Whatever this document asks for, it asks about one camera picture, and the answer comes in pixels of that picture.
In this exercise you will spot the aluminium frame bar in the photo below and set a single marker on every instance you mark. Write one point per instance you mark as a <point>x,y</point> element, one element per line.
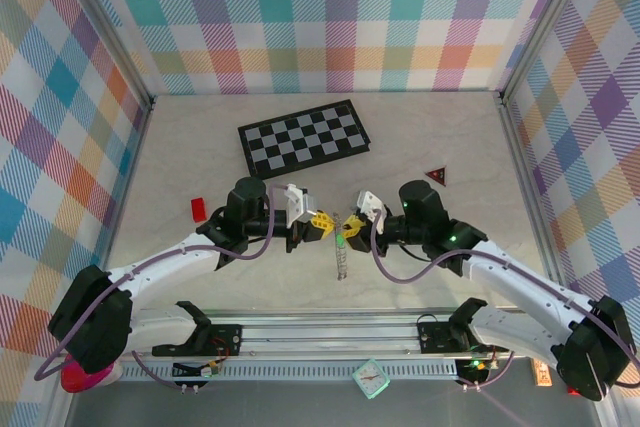
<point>107,32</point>
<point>525,172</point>
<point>135,162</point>
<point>545,22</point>

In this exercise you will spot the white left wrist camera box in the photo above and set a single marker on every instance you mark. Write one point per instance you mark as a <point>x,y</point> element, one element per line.
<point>299,199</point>

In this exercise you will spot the red studded toy brick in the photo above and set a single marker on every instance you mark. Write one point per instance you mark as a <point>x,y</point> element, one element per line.
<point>574,391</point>

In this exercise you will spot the black and grey chessboard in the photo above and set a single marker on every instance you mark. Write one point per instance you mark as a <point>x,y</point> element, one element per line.
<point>305,139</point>

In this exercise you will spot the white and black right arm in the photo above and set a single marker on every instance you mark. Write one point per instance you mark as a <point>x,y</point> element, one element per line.
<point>520,277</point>

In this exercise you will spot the teal square clock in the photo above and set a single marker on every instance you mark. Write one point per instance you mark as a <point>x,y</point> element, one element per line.
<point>371,378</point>

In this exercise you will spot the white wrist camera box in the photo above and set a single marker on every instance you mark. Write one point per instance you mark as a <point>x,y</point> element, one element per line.
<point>299,199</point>
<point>370,202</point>

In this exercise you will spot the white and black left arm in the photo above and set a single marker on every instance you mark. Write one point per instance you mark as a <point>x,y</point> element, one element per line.
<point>160,262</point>

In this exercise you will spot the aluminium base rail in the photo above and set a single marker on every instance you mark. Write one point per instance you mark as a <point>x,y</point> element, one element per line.
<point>325,337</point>

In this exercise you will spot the dark red triangle piece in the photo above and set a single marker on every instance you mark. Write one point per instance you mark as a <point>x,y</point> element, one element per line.
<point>437,174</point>

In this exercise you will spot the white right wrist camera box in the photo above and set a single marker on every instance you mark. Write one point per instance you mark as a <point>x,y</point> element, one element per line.
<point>370,202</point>

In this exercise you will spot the pink plastic disc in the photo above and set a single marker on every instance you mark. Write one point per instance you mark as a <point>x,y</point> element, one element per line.
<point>80,381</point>

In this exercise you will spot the small red block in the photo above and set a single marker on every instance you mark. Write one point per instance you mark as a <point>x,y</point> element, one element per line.
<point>199,209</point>

